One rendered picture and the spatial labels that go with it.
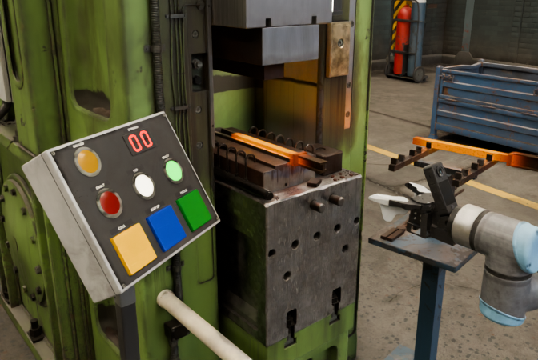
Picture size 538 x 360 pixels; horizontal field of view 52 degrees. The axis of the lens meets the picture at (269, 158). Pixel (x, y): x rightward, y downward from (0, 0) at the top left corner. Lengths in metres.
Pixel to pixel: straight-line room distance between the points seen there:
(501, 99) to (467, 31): 5.55
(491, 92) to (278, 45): 3.95
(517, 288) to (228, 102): 1.18
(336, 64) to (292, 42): 0.33
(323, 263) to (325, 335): 0.27
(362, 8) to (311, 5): 0.40
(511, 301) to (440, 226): 0.21
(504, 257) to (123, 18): 0.98
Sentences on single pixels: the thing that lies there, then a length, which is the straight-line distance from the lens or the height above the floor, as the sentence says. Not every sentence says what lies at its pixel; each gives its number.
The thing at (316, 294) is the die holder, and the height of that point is 0.57.
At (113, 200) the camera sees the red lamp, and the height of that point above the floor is 1.09.
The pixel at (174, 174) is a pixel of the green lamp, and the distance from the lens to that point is 1.19.
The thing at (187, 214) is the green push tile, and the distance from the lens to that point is 1.17.
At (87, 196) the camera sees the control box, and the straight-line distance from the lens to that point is 1.03.
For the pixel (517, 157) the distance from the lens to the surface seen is 1.91.
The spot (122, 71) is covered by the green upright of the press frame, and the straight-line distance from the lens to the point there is 1.40.
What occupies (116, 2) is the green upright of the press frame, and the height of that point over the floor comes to 1.43.
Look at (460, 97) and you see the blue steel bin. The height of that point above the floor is 0.45.
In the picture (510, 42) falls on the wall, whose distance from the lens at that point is 10.22.
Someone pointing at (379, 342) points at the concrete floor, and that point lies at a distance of 2.54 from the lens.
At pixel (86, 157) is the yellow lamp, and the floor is 1.17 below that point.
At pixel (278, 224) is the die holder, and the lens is 1.51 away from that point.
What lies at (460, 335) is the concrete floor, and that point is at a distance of 2.67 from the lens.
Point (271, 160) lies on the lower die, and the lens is 1.57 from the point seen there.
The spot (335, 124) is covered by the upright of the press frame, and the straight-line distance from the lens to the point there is 1.86.
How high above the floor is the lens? 1.47
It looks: 18 degrees down
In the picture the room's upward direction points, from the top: straight up
